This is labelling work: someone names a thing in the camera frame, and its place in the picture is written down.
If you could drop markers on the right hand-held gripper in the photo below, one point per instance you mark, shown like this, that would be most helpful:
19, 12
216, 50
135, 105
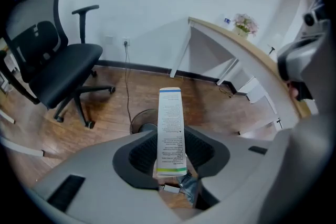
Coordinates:
315, 26

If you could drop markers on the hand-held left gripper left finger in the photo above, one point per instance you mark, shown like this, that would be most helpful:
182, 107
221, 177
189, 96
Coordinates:
99, 170

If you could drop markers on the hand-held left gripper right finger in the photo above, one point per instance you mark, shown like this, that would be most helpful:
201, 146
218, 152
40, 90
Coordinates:
236, 162

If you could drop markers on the long white printed box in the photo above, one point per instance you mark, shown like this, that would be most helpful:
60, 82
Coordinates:
172, 126

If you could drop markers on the person's right hand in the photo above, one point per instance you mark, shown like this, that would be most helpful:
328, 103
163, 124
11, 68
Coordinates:
293, 91

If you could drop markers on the person's blue jeans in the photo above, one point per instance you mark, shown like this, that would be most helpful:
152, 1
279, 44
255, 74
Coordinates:
190, 187

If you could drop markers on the pink flowers in white pot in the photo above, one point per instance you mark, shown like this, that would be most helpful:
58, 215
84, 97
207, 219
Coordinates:
245, 25

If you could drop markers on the small white-legged desk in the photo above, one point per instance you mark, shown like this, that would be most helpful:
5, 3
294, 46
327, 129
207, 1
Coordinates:
21, 147

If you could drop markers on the black office chair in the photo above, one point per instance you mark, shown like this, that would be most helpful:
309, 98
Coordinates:
65, 68

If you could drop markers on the white table frame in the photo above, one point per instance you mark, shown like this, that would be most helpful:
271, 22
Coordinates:
181, 52

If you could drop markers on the white wall socket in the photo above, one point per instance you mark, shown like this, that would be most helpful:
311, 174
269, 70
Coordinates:
109, 40
126, 41

